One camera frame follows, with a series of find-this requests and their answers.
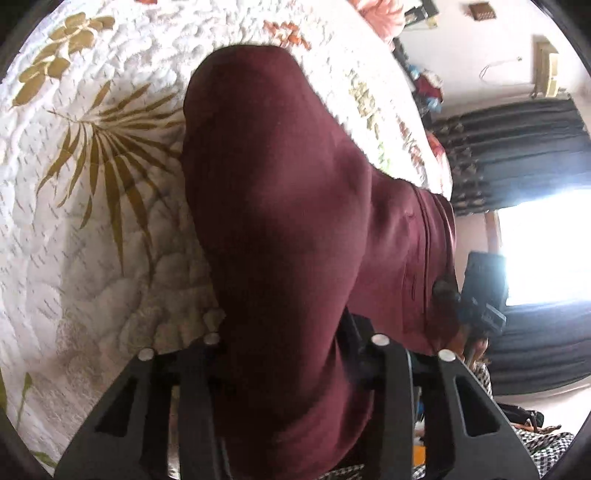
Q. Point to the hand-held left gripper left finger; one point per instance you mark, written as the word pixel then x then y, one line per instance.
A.
pixel 203 369

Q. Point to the dark curtain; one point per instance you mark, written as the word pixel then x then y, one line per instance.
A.
pixel 531 152

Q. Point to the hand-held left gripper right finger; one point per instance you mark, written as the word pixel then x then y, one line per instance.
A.
pixel 392 369

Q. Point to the white floral quilt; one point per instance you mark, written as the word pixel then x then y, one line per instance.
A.
pixel 92 207

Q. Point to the bright window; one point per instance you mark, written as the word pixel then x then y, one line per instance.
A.
pixel 545 254

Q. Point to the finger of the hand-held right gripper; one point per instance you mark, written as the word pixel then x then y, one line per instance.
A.
pixel 444 290

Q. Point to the person's right hand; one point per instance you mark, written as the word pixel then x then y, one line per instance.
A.
pixel 475 347

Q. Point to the beige wall box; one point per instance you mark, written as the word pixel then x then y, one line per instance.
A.
pixel 548 69

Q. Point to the pink blanket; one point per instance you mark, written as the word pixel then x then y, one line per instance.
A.
pixel 381 14

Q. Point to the black bag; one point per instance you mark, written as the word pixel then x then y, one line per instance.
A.
pixel 519 417

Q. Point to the brown wall switch plate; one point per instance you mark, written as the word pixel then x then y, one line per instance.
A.
pixel 481 10

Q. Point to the maroon pants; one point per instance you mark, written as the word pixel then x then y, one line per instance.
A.
pixel 286 230

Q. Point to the red and blue clutter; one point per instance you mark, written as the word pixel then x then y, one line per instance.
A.
pixel 427 87

